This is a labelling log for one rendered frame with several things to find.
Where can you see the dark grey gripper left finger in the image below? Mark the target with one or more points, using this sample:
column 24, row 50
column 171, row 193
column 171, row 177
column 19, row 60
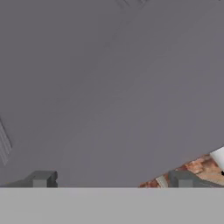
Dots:
column 40, row 178

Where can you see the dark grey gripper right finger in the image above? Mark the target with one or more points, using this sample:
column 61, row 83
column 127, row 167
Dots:
column 182, row 179

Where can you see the grey cabinet front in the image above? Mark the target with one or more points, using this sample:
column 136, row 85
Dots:
column 110, row 87

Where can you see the white cylindrical object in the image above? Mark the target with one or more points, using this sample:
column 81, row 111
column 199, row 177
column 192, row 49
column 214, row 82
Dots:
column 218, row 159

